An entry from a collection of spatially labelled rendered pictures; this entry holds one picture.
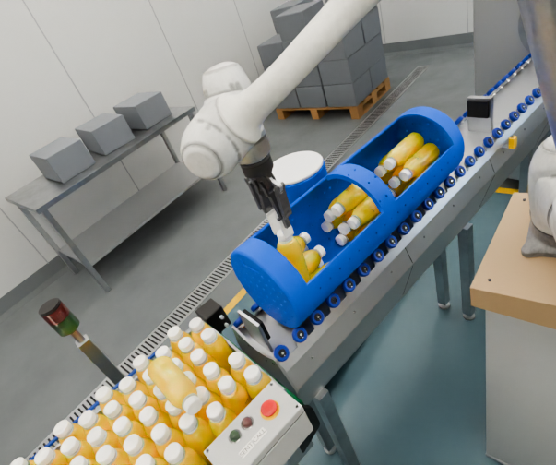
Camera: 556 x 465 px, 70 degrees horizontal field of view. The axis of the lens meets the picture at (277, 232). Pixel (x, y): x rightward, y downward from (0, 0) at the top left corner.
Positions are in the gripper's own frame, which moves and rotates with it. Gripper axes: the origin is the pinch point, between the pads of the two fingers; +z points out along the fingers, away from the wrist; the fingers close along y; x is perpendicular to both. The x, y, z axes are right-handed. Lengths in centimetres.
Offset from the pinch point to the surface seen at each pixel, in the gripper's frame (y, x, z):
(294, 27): 275, -269, 22
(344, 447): -4, 12, 102
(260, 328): 0.3, 18.1, 24.1
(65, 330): 38, 57, 10
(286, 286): -6.9, 9.2, 11.4
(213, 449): -20, 46, 18
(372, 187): -4.2, -31.8, 8.2
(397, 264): -7, -33, 40
